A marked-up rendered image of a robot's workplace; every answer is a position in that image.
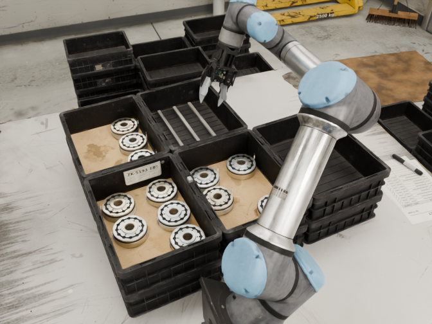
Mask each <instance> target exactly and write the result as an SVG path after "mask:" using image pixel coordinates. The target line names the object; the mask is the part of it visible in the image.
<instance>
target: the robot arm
mask: <svg viewBox="0 0 432 324"><path fill-rule="evenodd" d="M256 2H257V0H230V2H229V6H228V9H227V12H226V16H225V19H224V22H223V25H222V28H221V31H220V35H219V41H218V44H217V45H218V46H219V47H220V48H222V49H220V50H218V51H216V52H215V53H213V54H212V57H211V61H210V65H206V68H205V69H204V70H203V72H202V74H201V81H200V90H199V99H200V102H201V103H202V102H203V100H204V97H205V96H206V94H207V92H208V87H210V86H211V84H212V82H213V81H214V82H219V87H220V91H219V96H218V99H217V106H219V105H220V104H221V103H222V102H223V101H224V100H225V101H226V100H227V93H228V89H229V87H230V86H232V87H233V84H234V81H235V78H236V75H237V72H238V71H237V69H236V68H235V66H234V65H233V62H234V60H235V56H237V55H238V52H239V51H240V47H241V46H242V43H243V41H244V40H245V39H246V37H245V35H246V34H248V35H249V36H251V37H252V38H253V39H255V40H256V41H257V42H258V43H260V44H261V45H262V46H263V47H264V48H266V49H267V50H269V51H270V52H271V53H272V54H273V55H274V56H275V57H277V58H278V59H279V60H280V61H281V62H282V63H283V64H285V65H286V66H287V67H288V68H289V69H290V70H291V71H292V72H293V73H294V74H295V75H296V76H297V77H298V78H299V79H300V80H301V81H300V84H299V86H298V95H299V97H298V98H299V99H300V102H301V103H302V105H301V107H300V110H299V112H298V115H297V117H298V119H299V122H300V127H299V129H298V132H297V133H296V136H295V138H294V140H293V143H292V145H291V147H290V149H289V151H288V154H287V156H286V158H285V161H284V162H283V165H282V167H281V169H280V172H279V174H278V176H277V178H276V181H275V182H274V185H273V187H272V189H271V192H270V194H269V197H268V198H267V201H266V203H265V205H264V208H263V210H262V212H261V214H260V216H259V218H258V221H257V223H256V224H254V225H252V226H249V227H247V228H246V231H245V233H244V235H243V237H242V238H237V239H235V240H234V242H230V243H229V244H228V246H227V247H226V249H225V251H224V254H223V256H222V273H223V278H224V281H225V282H226V285H227V286H228V287H229V288H230V289H231V290H232V291H233V292H232V293H231V294H230V295H229V296H228V297H227V299H226V310H227V312H228V316H229V318H230V320H231V321H232V323H233V324H284V321H285V320H286V319H287V318H288V317H289V316H290V315H291V314H293V313H294V312H295V311H296V310H297V309H299V308H300V307H301V306H302V305H303V304H304V303H305V302H306V301H307V300H308V299H309V298H311V297H312V296H313V295H314V294H315V293H318V291H319V290H320V289H321V288H322V287H323V286H324V284H325V276H324V274H323V271H322V270H321V268H320V267H319V265H318V264H317V263H316V261H315V260H314V259H313V258H312V257H311V256H310V255H309V254H308V252H306V250H304V249H303V248H302V247H301V246H299V245H297V244H293V238H294V235H295V233H296V230H297V229H298V226H299V224H300V222H301V220H302V217H303V215H304V213H305V210H306V209H307V206H308V204H309V201H310V199H311V197H312V195H313V193H314V190H315V188H316V186H317V183H318V181H319V180H320V177H321V175H322V173H323V170H324V168H325V165H326V164H327V161H328V159H329V157H330V154H331V152H332V150H333V148H334V145H335V144H336V141H337V140H338V139H340V138H343V137H345V136H347V134H360V133H363V132H366V131H368V130H369V129H371V128H372V127H373V126H374V125H375V124H376V123H377V121H378V119H379V117H380V114H381V103H380V100H379V98H378V96H377V95H376V93H375V92H374V91H373V90H372V89H371V88H369V87H368V86H367V85H366V84H365V83H364V82H363V81H362V80H361V79H360V78H359V77H358V76H357V75H356V74H355V72H354V71H353V70H352V69H350V68H349V67H346V66H345V65H344V64H342V63H340V62H337V61H327V62H323V61H322V60H320V59H319V58H318V57H317V56H315V54H313V53H312V52H311V51H309V50H308V49H307V48H306V47H305V46H304V45H302V44H301V43H299V42H298V40H297V39H295V38H294V37H293V36H292V35H290V34H289V33H288V32H287V31H285V30H284V29H283V28H282V27H281V26H280V25H279V24H278V23H277V22H276V20H275V18H274V17H272V16H271V15H270V14H269V13H267V12H264V11H262V10H261V9H259V8H257V7H256ZM210 75H211V78H210ZM234 75H235V77H234ZM233 77H234V79H233Z"/></svg>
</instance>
